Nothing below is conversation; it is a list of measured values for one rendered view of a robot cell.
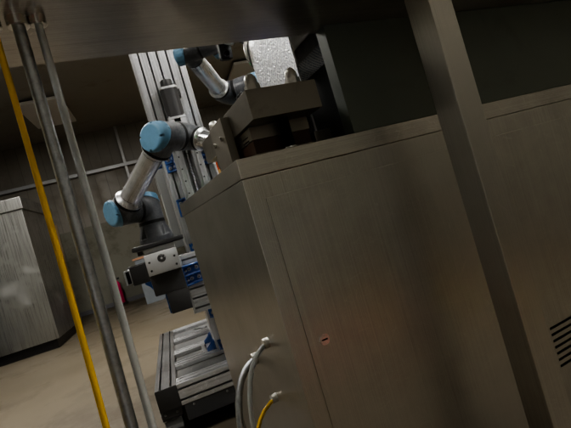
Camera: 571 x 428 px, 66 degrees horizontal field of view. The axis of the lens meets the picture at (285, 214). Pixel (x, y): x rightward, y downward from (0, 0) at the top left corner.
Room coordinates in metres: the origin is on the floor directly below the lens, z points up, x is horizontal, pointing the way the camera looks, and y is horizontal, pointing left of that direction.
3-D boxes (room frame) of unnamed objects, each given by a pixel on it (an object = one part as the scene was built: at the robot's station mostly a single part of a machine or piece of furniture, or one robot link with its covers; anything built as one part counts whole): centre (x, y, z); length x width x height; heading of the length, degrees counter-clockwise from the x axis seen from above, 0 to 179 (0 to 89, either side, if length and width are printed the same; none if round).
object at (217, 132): (1.03, 0.09, 0.96); 0.10 x 0.03 x 0.11; 24
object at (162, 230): (2.02, 0.60, 0.87); 0.15 x 0.15 x 0.10
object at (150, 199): (2.02, 0.60, 0.98); 0.13 x 0.12 x 0.14; 147
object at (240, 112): (1.08, 0.01, 1.00); 0.40 x 0.16 x 0.06; 24
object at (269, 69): (1.16, -0.08, 1.12); 0.23 x 0.01 x 0.18; 24
